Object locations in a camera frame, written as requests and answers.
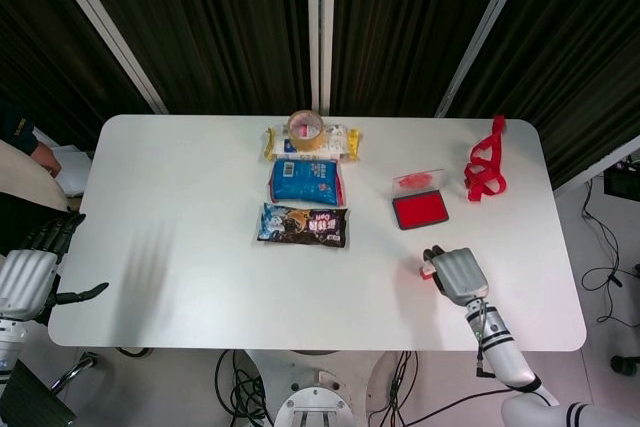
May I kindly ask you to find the thin black floor cable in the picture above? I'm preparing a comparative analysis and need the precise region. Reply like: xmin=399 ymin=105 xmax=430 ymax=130
xmin=579 ymin=181 xmax=640 ymax=321

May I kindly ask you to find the white yellow snack packet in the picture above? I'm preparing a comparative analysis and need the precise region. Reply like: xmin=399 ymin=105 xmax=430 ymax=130
xmin=262 ymin=122 xmax=362 ymax=163

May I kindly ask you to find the person in dark jacket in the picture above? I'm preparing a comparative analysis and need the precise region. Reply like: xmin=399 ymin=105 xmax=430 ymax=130
xmin=0 ymin=99 xmax=64 ymax=176

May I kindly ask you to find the black equipment box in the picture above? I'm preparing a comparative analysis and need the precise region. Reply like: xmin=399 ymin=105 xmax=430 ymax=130
xmin=603 ymin=166 xmax=640 ymax=198

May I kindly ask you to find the red ink pad case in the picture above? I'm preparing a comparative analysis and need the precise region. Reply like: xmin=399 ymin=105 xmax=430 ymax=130
xmin=391 ymin=166 xmax=450 ymax=232

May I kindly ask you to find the white paper box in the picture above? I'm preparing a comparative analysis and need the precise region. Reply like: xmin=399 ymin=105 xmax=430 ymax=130
xmin=52 ymin=145 xmax=94 ymax=198

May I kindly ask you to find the black ridged box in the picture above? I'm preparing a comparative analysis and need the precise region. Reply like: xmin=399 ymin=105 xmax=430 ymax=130
xmin=0 ymin=361 xmax=76 ymax=427

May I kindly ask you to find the silver robot torso base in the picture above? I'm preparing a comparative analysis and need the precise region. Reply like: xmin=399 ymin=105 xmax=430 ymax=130
xmin=273 ymin=366 xmax=363 ymax=427

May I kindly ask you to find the black pleated curtain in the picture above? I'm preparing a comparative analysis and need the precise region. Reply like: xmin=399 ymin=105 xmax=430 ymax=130
xmin=0 ymin=0 xmax=640 ymax=188

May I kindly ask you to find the black caster wheel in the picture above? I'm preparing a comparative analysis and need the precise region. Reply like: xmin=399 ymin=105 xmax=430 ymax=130
xmin=610 ymin=354 xmax=640 ymax=377

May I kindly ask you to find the black cable bundle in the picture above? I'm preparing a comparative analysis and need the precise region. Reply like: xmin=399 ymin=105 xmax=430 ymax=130
xmin=367 ymin=349 xmax=420 ymax=427
xmin=214 ymin=349 xmax=275 ymax=427

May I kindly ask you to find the blue snack bag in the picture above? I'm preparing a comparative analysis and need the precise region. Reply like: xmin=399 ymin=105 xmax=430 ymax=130
xmin=268 ymin=159 xmax=347 ymax=207

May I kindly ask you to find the red ribbon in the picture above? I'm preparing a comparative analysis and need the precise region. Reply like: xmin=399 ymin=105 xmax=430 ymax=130
xmin=463 ymin=115 xmax=508 ymax=203

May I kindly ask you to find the dark brown snack bag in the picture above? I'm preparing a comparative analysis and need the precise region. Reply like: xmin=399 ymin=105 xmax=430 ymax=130
xmin=256 ymin=202 xmax=350 ymax=249

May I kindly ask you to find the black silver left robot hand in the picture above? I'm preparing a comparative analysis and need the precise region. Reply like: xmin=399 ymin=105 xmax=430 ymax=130
xmin=0 ymin=211 xmax=110 ymax=321

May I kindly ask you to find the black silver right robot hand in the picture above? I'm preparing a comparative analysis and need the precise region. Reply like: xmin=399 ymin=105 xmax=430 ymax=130
xmin=422 ymin=245 xmax=491 ymax=307

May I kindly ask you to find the chrome chair leg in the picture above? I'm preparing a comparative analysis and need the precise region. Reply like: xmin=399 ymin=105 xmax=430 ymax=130
xmin=49 ymin=351 xmax=100 ymax=393

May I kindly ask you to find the white frame post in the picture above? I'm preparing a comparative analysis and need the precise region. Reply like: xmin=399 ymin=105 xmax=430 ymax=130
xmin=39 ymin=0 xmax=169 ymax=116
xmin=305 ymin=0 xmax=337 ymax=116
xmin=434 ymin=0 xmax=539 ymax=118

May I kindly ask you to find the brown tape roll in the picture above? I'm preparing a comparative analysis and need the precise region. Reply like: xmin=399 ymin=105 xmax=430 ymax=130
xmin=287 ymin=109 xmax=325 ymax=152

